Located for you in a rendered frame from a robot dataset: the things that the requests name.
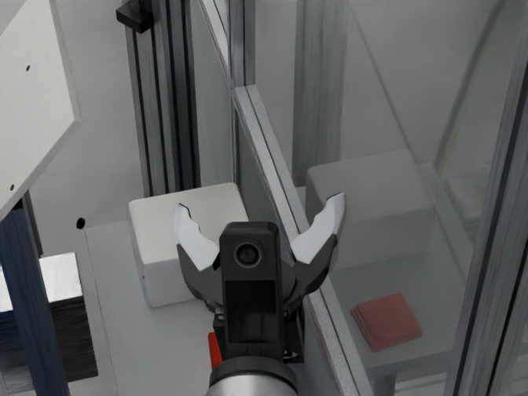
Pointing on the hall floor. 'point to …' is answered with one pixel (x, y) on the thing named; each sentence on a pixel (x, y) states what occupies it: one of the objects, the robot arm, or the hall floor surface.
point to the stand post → (31, 302)
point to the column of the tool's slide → (165, 99)
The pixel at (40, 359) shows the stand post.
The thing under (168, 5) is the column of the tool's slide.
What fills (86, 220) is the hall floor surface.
